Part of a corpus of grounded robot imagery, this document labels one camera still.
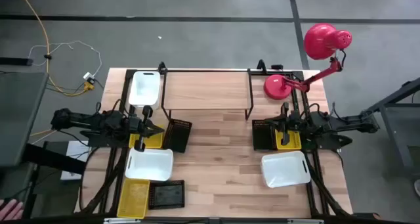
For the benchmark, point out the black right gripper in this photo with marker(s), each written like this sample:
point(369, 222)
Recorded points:
point(290, 123)

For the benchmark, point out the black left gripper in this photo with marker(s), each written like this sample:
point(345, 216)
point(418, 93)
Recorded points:
point(139, 128)

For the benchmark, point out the yellow plastic basket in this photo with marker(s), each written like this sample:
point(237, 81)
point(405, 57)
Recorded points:
point(295, 142)
point(133, 197)
point(154, 142)

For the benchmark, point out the black plastic basket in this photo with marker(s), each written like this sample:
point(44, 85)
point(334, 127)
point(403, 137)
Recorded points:
point(259, 138)
point(177, 135)
point(166, 194)

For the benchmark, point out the white plastic basket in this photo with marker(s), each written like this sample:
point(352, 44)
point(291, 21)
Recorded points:
point(149, 165)
point(285, 169)
point(144, 87)

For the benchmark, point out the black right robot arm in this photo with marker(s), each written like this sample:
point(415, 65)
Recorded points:
point(348, 125)

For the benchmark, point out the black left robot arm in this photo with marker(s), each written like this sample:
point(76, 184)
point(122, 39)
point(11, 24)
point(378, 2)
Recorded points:
point(82, 120)

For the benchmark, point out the small black clamp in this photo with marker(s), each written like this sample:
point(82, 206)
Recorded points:
point(277, 67)

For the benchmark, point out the white paper sheet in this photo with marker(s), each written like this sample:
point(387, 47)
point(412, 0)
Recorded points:
point(77, 150)

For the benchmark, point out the white power adapter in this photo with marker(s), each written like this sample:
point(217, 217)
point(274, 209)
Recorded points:
point(88, 76)

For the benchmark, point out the red desk lamp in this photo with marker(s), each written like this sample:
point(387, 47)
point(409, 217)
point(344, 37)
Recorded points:
point(321, 41)

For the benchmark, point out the grey metal table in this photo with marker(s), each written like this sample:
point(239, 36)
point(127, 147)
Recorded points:
point(397, 119)

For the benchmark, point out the dark grey desk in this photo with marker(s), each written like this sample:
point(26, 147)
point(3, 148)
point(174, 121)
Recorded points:
point(19, 119)

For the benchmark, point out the person's shoe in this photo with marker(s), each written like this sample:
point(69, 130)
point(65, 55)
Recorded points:
point(417, 188)

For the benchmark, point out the person's hand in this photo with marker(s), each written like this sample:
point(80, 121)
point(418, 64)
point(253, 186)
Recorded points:
point(11, 211)

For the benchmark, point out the black aluminium rig frame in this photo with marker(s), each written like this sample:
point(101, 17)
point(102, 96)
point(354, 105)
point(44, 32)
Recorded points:
point(131, 74)

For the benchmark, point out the wooden shelf with black frame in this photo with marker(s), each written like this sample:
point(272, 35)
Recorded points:
point(206, 89)

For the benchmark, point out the silver metal bracket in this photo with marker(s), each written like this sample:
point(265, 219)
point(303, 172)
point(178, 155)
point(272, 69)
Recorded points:
point(305, 221)
point(121, 220)

